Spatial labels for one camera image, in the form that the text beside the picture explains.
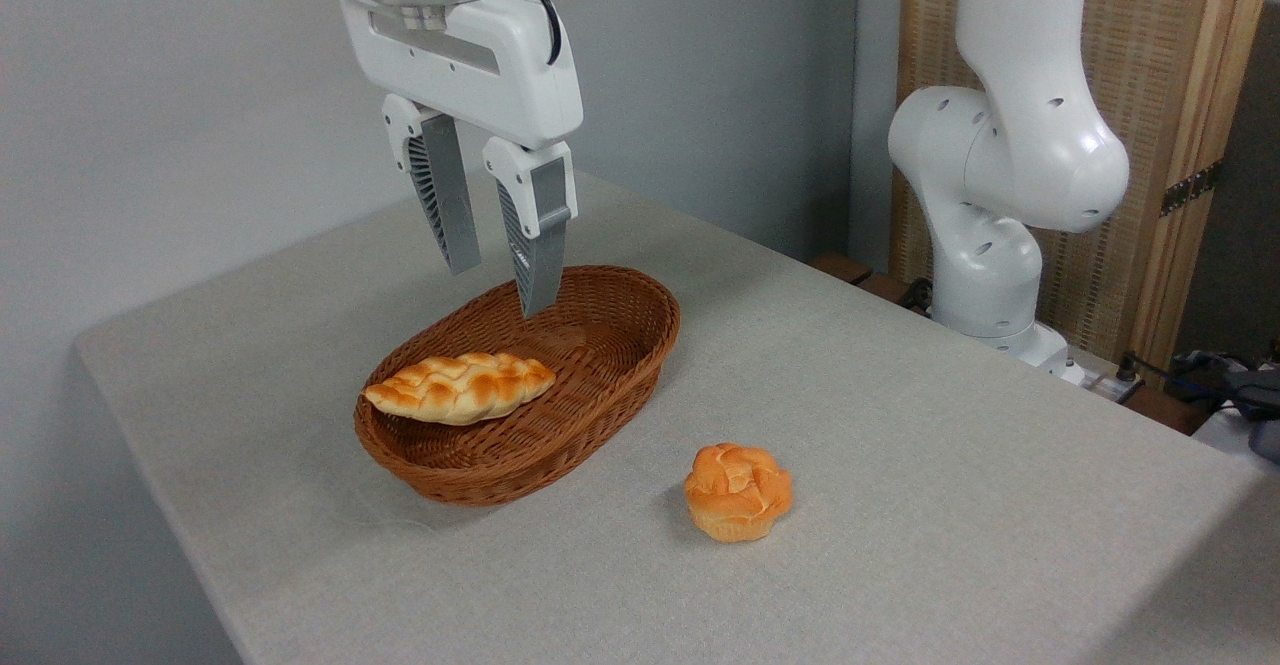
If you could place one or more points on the grey tablecloth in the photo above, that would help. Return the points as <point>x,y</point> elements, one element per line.
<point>900,505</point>

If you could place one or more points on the long braided bread loaf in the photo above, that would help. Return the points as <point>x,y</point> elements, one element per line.
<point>460,387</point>

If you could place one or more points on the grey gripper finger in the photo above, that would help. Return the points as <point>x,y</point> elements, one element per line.
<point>540,245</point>
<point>448,195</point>

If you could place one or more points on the round braided bread bun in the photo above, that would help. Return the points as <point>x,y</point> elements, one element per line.
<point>738,493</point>

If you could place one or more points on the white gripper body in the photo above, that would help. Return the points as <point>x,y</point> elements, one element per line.
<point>470,75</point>

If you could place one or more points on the brown wicker oval basket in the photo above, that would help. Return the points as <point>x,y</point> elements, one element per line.
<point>600,345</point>

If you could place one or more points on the dark metal screen hinge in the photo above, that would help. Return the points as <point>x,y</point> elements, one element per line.
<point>1190,188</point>

